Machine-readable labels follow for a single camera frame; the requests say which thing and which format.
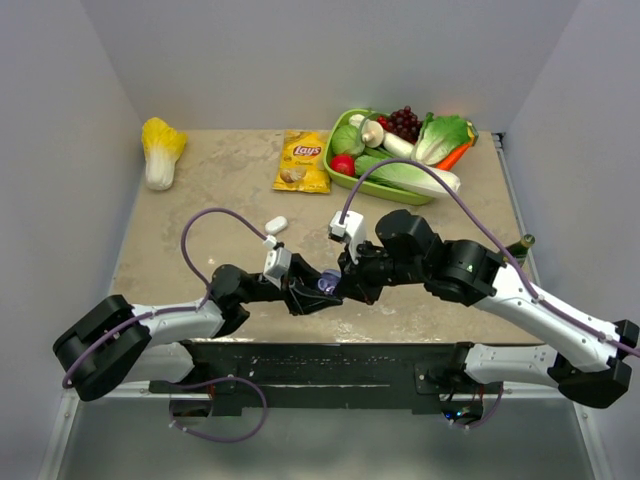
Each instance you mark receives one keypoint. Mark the blue-grey earbud charging case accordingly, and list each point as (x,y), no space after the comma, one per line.
(328,281)

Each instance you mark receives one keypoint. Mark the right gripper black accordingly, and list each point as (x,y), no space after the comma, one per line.
(353,281)

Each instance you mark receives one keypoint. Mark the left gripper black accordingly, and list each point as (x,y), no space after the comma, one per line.
(302,277)

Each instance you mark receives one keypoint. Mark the round green cabbage toy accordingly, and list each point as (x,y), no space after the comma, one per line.
(346,140)

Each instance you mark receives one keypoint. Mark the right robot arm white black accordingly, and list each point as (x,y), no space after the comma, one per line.
(578,354)

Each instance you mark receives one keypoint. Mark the yellow napa cabbage toy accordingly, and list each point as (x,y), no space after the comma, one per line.
(163,146)

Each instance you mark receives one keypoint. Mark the small white mushroom toy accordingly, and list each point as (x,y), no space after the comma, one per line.
(357,120)

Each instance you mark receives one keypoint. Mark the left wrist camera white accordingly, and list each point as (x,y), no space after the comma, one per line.
(277,261)

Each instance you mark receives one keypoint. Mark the white earbud charging case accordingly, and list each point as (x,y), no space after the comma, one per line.
(276,225)

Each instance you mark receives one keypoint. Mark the green plastic tray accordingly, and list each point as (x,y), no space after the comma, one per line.
(368,187)

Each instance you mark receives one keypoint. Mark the green leafy lettuce toy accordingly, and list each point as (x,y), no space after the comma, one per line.
(439,136)

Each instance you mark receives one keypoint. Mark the long green napa cabbage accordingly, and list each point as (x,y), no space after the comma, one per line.
(407,177)

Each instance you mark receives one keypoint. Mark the yellow Lays chips bag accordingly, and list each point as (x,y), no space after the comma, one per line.
(301,168)

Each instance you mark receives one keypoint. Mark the dark red grapes bunch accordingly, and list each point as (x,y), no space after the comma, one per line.
(403,123)

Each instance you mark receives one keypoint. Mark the white king oyster mushroom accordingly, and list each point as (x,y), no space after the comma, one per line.
(374,136)

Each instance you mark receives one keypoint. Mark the orange carrot toy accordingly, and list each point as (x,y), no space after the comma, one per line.
(450,161)

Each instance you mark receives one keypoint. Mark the green glass bottle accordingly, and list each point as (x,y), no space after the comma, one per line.
(519,250)

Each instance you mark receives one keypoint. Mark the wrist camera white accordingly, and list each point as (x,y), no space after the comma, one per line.
(277,261)
(349,229)

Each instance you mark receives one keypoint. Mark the red tomato toy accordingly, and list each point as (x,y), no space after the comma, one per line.
(343,164)

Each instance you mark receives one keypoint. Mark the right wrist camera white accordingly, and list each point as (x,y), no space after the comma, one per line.
(349,229)

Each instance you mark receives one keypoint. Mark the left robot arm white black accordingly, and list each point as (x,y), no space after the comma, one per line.
(118,342)

